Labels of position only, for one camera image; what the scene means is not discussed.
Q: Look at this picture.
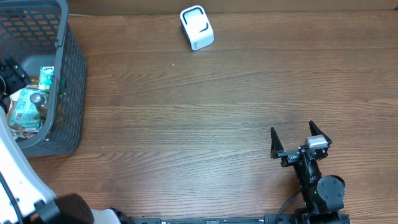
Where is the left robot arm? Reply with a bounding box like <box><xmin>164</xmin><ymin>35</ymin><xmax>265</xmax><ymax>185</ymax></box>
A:
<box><xmin>1</xmin><ymin>57</ymin><xmax>131</xmax><ymax>224</ymax></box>

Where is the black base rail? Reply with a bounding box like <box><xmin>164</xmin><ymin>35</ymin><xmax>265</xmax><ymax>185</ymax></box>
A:
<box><xmin>130</xmin><ymin>213</ymin><xmax>351</xmax><ymax>224</ymax></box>

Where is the grey plastic mesh basket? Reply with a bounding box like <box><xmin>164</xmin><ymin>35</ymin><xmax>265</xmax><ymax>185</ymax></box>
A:
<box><xmin>1</xmin><ymin>1</ymin><xmax>87</xmax><ymax>157</ymax></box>

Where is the Kleenex tissue pocket pack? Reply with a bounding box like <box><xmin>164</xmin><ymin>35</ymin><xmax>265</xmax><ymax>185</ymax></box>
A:
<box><xmin>38</xmin><ymin>67</ymin><xmax>55</xmax><ymax>91</ymax></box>

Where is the white barcode scanner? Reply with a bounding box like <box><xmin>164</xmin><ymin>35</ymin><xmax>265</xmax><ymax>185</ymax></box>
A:
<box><xmin>180</xmin><ymin>5</ymin><xmax>215</xmax><ymax>51</ymax></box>

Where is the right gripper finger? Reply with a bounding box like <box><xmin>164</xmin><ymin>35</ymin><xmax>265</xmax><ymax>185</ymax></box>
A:
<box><xmin>271</xmin><ymin>127</ymin><xmax>284</xmax><ymax>159</ymax></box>
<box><xmin>309</xmin><ymin>120</ymin><xmax>332</xmax><ymax>144</ymax></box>

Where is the mint green wipes pack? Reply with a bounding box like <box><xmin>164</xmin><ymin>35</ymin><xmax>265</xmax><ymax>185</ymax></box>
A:
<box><xmin>9</xmin><ymin>88</ymin><xmax>48</xmax><ymax>131</ymax></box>

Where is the yellow oil bottle silver cap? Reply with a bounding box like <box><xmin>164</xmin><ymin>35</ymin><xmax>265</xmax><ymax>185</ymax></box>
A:
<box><xmin>30</xmin><ymin>93</ymin><xmax>48</xmax><ymax>119</ymax></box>

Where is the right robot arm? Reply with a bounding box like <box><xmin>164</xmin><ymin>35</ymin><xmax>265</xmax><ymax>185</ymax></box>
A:
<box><xmin>265</xmin><ymin>121</ymin><xmax>351</xmax><ymax>223</ymax></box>

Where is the brown Pantree snack pouch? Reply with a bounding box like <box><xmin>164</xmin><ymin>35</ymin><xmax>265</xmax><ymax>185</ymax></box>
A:
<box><xmin>7</xmin><ymin>76</ymin><xmax>41</xmax><ymax>139</ymax></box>

